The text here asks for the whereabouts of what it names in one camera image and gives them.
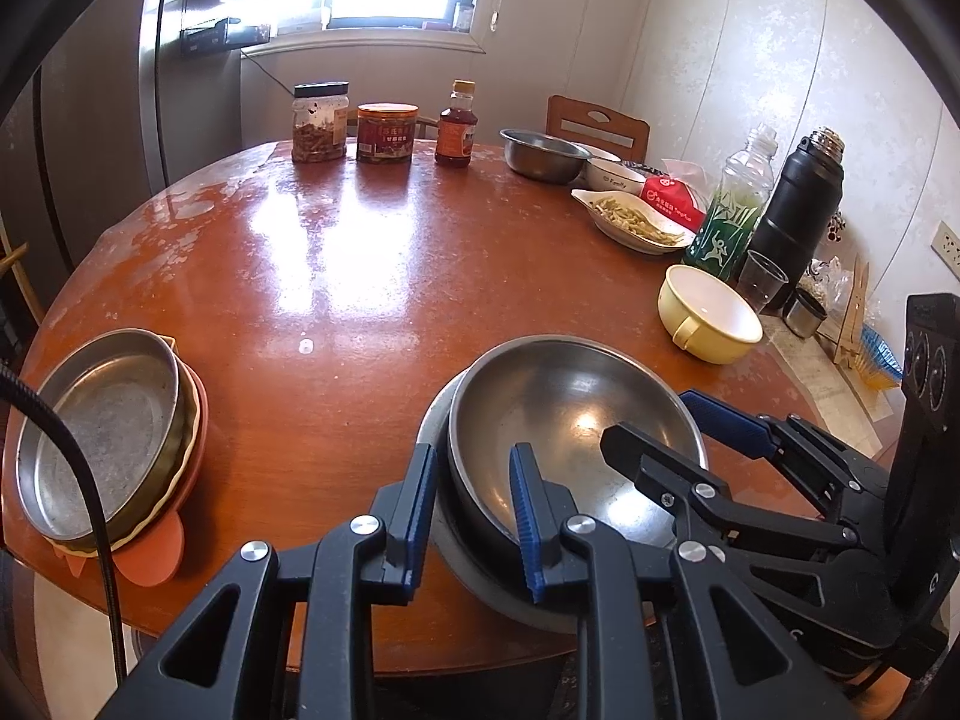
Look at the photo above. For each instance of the grey refrigerator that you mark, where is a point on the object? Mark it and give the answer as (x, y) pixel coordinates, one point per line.
(135, 95)

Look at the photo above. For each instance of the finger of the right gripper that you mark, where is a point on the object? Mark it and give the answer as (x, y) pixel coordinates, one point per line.
(817, 464)
(703, 508)

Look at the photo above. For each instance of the clear jar of dried food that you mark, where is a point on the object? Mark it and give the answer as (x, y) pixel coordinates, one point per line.
(320, 113)

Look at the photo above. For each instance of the wooden clothes pegs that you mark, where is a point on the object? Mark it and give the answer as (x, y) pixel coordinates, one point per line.
(849, 343)

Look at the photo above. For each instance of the wall power socket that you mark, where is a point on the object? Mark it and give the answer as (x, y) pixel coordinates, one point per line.
(947, 247)

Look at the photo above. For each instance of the black thermos flask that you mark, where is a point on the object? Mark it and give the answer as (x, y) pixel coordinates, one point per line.
(807, 194)

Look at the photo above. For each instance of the small steel bowl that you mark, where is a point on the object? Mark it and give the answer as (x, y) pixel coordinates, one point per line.
(543, 158)

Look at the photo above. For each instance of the red snack packet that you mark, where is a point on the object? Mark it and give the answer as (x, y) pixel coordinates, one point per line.
(675, 200)

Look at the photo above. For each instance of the large steel bowl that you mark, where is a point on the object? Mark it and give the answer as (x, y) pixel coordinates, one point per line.
(482, 554)

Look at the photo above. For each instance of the white ceramic bowl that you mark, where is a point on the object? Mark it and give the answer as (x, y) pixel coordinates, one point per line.
(605, 171)

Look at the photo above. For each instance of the white dish with food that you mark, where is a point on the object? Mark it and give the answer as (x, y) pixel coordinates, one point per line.
(630, 221)

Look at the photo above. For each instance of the wooden chair back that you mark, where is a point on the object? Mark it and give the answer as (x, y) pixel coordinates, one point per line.
(599, 126)

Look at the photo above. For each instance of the handwritten paper sheet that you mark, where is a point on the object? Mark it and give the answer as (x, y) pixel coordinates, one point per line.
(845, 405)

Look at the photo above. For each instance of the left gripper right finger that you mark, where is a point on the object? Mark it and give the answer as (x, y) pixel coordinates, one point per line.
(661, 633)

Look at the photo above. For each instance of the cream shell-shaped plate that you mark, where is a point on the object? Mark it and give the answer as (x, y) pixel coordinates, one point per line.
(161, 464)

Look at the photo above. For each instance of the small steel thermos cap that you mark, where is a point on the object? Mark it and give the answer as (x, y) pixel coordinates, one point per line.
(803, 314)

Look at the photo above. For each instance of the amber sauce bottle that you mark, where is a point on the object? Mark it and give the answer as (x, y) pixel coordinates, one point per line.
(456, 126)

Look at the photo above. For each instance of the yellow cup bowl with handle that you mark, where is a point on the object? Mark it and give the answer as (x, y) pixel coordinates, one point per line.
(705, 318)

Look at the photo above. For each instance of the green drink bottle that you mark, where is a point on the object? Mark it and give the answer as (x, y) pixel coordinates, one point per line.
(740, 197)

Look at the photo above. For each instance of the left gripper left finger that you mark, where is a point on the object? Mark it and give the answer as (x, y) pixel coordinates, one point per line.
(276, 629)

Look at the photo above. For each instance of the shallow steel pan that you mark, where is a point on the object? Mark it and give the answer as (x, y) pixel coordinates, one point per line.
(105, 434)

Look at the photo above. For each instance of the red lidded jar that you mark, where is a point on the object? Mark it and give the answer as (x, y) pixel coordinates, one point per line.
(385, 132)

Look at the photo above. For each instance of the clear plastic cup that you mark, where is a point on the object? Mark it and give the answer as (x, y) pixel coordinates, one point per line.
(760, 280)

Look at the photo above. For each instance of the yellow wooden chair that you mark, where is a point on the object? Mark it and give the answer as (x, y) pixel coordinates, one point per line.
(13, 259)

